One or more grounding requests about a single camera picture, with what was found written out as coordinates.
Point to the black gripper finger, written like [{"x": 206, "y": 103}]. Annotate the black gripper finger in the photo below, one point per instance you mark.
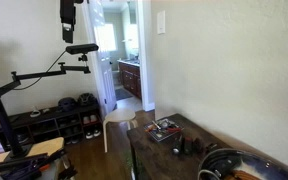
[{"x": 68, "y": 35}]

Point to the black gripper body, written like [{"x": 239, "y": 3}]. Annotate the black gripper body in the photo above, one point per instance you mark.
[{"x": 67, "y": 11}]

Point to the white round stool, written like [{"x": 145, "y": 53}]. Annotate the white round stool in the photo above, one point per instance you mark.
[{"x": 119, "y": 116}]

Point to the blue white square tray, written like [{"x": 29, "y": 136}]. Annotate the blue white square tray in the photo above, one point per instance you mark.
[{"x": 162, "y": 131}]

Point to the dark round plate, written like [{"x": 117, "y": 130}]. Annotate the dark round plate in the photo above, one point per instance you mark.
[{"x": 217, "y": 160}]

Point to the blue round ceramic tray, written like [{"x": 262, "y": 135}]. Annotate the blue round ceramic tray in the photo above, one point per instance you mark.
[{"x": 267, "y": 165}]

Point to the bright window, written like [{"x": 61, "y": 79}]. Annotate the bright window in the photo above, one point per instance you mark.
[{"x": 110, "y": 37}]

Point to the white panel door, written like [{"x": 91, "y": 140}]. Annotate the white panel door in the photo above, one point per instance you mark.
[{"x": 100, "y": 66}]

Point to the black bicycle helmet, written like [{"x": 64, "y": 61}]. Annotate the black bicycle helmet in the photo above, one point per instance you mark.
[
  {"x": 67, "y": 104},
  {"x": 87, "y": 99}
]

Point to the dark wood vanity cabinet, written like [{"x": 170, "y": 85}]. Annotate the dark wood vanity cabinet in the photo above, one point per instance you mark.
[{"x": 130, "y": 78}]

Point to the dark bath mat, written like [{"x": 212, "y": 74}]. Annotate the dark bath mat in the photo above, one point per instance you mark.
[{"x": 122, "y": 94}]

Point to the white small object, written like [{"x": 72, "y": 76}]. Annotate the white small object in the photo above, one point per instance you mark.
[{"x": 35, "y": 113}]

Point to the dark wooden shoe shelf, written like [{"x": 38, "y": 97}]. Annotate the dark wooden shoe shelf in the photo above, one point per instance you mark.
[{"x": 50, "y": 125}]

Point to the white black sneakers pair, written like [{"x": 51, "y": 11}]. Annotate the white black sneakers pair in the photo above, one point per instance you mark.
[{"x": 93, "y": 134}]

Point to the light wooden board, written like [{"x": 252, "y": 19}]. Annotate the light wooden board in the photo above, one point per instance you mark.
[{"x": 47, "y": 146}]

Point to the black folding stand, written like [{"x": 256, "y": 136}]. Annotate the black folding stand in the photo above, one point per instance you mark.
[{"x": 27, "y": 166}]

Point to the dark red small item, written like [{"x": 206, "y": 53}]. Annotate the dark red small item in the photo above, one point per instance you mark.
[{"x": 187, "y": 146}]

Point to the small dark block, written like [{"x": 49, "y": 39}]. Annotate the small dark block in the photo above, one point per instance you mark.
[
  {"x": 211, "y": 147},
  {"x": 198, "y": 145}
]

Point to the brown wooden item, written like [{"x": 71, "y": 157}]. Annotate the brown wooden item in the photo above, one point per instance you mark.
[{"x": 242, "y": 175}]

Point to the black stereo camera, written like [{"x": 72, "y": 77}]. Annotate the black stereo camera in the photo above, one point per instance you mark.
[{"x": 82, "y": 48}]

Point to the white wall switch plate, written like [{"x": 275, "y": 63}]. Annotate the white wall switch plate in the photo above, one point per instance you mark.
[{"x": 161, "y": 22}]

